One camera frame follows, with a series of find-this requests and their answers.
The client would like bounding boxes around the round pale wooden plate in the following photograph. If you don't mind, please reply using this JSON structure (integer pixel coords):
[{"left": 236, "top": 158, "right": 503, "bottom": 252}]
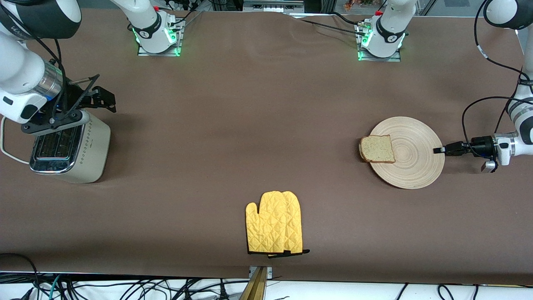
[{"left": 368, "top": 116, "right": 445, "bottom": 190}]

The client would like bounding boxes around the speckled bread slice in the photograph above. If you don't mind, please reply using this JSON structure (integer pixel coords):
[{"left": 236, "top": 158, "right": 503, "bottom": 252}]
[{"left": 359, "top": 135, "right": 396, "bottom": 164}]

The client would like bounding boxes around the cream and chrome toaster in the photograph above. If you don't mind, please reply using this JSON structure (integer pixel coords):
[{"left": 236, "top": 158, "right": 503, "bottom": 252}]
[{"left": 29, "top": 109, "right": 112, "bottom": 184}]

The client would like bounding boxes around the table cover sheet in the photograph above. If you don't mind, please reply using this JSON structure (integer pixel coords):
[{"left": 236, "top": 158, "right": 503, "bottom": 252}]
[{"left": 0, "top": 8, "right": 533, "bottom": 283}]

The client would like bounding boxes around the yellow quilted oven mitt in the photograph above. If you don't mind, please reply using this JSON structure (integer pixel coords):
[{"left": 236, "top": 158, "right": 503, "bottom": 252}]
[
  {"left": 245, "top": 191, "right": 292, "bottom": 255},
  {"left": 284, "top": 191, "right": 311, "bottom": 257}
]

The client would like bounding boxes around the wooden bar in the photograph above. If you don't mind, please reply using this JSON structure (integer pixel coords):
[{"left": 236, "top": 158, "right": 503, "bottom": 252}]
[{"left": 238, "top": 267, "right": 268, "bottom": 300}]

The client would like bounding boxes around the white toaster power cord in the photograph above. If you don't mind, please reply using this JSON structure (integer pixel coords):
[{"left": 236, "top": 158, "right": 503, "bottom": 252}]
[{"left": 0, "top": 116, "right": 32, "bottom": 164}]

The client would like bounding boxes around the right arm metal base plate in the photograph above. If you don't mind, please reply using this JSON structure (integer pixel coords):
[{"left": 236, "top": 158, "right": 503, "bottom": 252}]
[{"left": 137, "top": 19, "right": 184, "bottom": 57}]

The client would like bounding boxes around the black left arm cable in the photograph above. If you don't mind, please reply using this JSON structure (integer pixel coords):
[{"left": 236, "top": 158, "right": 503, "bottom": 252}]
[{"left": 461, "top": 0, "right": 533, "bottom": 159}]

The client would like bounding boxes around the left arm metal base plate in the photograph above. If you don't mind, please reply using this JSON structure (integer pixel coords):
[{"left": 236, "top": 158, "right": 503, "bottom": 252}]
[{"left": 356, "top": 23, "right": 403, "bottom": 63}]

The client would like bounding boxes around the black floor cable loop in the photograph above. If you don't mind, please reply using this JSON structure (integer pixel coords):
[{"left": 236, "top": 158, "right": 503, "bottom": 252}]
[{"left": 0, "top": 252, "right": 40, "bottom": 300}]

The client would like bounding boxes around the teal floor cable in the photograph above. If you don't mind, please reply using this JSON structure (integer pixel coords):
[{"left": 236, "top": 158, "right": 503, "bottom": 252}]
[{"left": 47, "top": 274, "right": 64, "bottom": 300}]

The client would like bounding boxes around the black base power cable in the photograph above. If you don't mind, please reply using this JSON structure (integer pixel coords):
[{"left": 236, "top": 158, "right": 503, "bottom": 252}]
[{"left": 287, "top": 12, "right": 372, "bottom": 36}]

